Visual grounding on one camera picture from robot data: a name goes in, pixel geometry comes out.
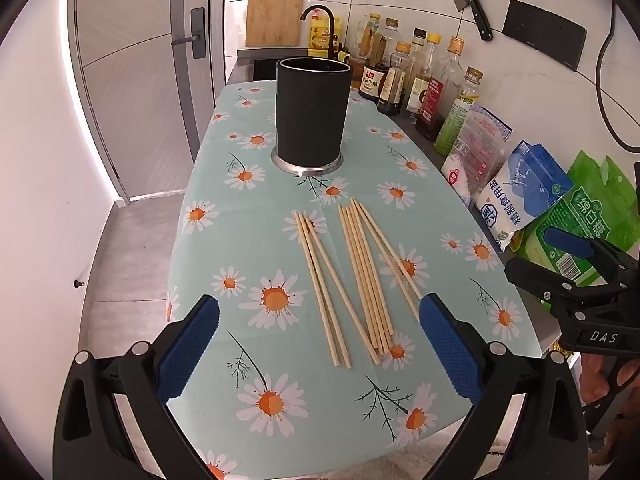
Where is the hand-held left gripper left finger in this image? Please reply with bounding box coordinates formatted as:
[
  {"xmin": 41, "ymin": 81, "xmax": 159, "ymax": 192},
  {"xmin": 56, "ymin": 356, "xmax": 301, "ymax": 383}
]
[{"xmin": 52, "ymin": 294, "xmax": 221, "ymax": 480}]

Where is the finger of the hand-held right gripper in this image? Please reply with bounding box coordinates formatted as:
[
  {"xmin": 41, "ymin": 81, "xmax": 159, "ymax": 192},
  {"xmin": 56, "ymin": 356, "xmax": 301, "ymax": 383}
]
[
  {"xmin": 504, "ymin": 257, "xmax": 628, "ymax": 321},
  {"xmin": 543, "ymin": 226, "xmax": 640, "ymax": 286}
]

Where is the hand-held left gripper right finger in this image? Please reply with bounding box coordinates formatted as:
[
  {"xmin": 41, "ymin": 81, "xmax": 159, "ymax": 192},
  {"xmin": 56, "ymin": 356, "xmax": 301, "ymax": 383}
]
[{"xmin": 419, "ymin": 292, "xmax": 591, "ymax": 480}]

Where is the pile of wooden chopsticks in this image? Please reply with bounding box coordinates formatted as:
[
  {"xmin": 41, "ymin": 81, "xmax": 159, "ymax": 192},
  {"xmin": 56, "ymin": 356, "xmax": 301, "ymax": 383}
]
[{"xmin": 294, "ymin": 197, "xmax": 423, "ymax": 368}]

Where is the black chopstick holder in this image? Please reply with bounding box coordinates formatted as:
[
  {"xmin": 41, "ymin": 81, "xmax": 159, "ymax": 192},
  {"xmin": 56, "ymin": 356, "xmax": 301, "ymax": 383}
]
[{"xmin": 270, "ymin": 56, "xmax": 351, "ymax": 177}]

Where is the person's right hand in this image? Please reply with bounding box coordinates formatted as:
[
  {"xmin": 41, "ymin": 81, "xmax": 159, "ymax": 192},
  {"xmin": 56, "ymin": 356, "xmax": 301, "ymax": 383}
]
[{"xmin": 580, "ymin": 354, "xmax": 620, "ymax": 406}]

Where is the green bag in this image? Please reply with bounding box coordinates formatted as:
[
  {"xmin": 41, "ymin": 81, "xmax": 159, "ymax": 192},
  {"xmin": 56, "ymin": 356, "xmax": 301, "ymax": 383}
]
[{"xmin": 517, "ymin": 149, "xmax": 640, "ymax": 311}]

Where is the blue and white bag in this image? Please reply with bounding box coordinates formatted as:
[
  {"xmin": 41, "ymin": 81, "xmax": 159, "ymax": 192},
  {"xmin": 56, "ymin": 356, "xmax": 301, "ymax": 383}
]
[{"xmin": 474, "ymin": 141, "xmax": 575, "ymax": 253}]

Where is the daisy-print tablecloth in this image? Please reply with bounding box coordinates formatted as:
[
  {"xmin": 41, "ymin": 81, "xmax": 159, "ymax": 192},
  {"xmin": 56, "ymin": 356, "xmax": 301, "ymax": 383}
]
[{"xmin": 165, "ymin": 80, "xmax": 551, "ymax": 480}]

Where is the white bag with red logo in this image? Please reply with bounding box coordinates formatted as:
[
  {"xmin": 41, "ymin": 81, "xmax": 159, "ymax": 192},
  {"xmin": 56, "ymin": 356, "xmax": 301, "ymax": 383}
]
[{"xmin": 441, "ymin": 152, "xmax": 483, "ymax": 208}]

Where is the white fluffy rug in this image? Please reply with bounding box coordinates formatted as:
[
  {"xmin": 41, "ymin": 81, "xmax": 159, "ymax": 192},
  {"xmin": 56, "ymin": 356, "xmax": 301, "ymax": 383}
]
[{"xmin": 372, "ymin": 440, "xmax": 451, "ymax": 480}]

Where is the gold-cap bottle green label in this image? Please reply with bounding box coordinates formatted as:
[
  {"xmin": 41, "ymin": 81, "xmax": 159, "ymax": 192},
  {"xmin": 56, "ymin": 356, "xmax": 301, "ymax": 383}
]
[{"xmin": 434, "ymin": 66, "xmax": 485, "ymax": 157}]

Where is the gold-cap bottle red label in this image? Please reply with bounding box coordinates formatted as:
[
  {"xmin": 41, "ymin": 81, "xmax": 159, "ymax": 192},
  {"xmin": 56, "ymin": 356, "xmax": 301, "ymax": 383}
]
[{"xmin": 414, "ymin": 36, "xmax": 467, "ymax": 142}]

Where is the vinegar bottle with yellow cap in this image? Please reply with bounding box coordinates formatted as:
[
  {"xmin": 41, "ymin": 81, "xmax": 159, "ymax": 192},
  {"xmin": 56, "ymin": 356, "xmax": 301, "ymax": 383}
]
[{"xmin": 402, "ymin": 33, "xmax": 443, "ymax": 116}]

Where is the soy sauce bottle white label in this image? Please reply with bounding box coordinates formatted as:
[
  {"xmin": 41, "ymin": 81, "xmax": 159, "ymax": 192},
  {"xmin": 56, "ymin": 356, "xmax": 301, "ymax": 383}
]
[{"xmin": 359, "ymin": 17, "xmax": 401, "ymax": 103}]

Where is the glass bottle with dark cap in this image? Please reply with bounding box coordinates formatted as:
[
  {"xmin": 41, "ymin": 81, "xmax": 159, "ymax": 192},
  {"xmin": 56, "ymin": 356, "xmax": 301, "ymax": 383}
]
[{"xmin": 407, "ymin": 27, "xmax": 428, "ymax": 91}]

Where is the grey door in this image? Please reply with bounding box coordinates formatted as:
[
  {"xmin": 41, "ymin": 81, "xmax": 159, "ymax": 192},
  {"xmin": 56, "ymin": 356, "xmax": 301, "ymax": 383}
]
[{"xmin": 67, "ymin": 0, "xmax": 213, "ymax": 203}]

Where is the black sink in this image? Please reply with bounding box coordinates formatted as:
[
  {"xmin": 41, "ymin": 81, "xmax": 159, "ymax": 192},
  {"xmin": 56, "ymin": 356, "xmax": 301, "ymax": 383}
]
[{"xmin": 237, "ymin": 47, "xmax": 366, "ymax": 83}]

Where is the black faucet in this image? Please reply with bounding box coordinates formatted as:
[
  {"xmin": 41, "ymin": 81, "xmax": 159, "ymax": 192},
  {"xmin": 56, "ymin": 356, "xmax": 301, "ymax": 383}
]
[{"xmin": 299, "ymin": 5, "xmax": 351, "ymax": 63}]

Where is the yellow cooking oil jug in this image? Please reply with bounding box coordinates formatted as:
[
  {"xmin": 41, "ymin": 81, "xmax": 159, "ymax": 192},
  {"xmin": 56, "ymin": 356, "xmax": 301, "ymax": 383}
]
[{"xmin": 306, "ymin": 12, "xmax": 345, "ymax": 57}]

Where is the bamboo cutting board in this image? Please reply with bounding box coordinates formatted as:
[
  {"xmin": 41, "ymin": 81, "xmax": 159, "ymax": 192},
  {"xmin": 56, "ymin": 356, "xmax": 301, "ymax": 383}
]
[{"xmin": 245, "ymin": 0, "xmax": 307, "ymax": 48}]

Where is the black cable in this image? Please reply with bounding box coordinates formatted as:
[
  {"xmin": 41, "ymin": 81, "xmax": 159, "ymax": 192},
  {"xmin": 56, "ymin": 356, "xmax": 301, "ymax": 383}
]
[{"xmin": 595, "ymin": 10, "xmax": 640, "ymax": 153}]

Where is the black wall panel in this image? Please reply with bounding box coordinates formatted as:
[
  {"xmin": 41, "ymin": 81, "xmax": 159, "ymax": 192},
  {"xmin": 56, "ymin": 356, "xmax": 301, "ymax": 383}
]
[{"xmin": 501, "ymin": 0, "xmax": 587, "ymax": 72}]

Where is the black door lock handle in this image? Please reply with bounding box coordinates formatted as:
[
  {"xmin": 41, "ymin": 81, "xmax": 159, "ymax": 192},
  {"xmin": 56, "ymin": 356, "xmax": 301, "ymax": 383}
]
[{"xmin": 171, "ymin": 7, "xmax": 207, "ymax": 59}]

